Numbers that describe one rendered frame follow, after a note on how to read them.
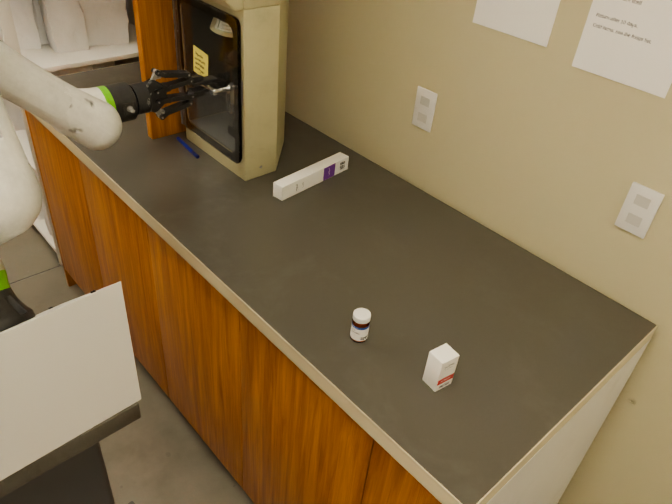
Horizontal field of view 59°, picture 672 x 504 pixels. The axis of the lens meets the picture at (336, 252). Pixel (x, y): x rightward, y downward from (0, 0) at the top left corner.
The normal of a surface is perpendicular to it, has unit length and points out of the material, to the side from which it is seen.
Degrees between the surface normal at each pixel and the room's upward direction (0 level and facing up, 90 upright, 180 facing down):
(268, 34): 90
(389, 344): 1
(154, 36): 90
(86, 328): 90
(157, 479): 0
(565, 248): 90
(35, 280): 0
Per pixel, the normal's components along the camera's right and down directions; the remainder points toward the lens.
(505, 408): 0.08, -0.80
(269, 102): 0.67, 0.49
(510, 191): -0.74, 0.35
